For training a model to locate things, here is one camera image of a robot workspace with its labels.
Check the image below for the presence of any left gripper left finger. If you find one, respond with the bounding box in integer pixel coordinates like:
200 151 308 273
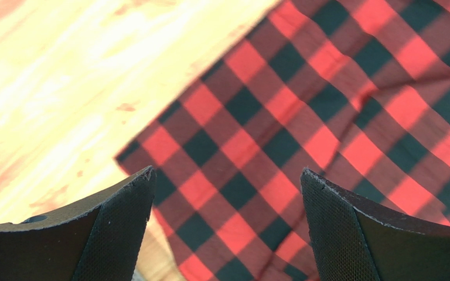
0 166 156 280

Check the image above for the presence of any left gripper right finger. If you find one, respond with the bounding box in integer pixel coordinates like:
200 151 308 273
300 169 450 280

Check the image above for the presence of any red black plaid shirt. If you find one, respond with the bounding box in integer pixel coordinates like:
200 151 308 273
117 1 450 280

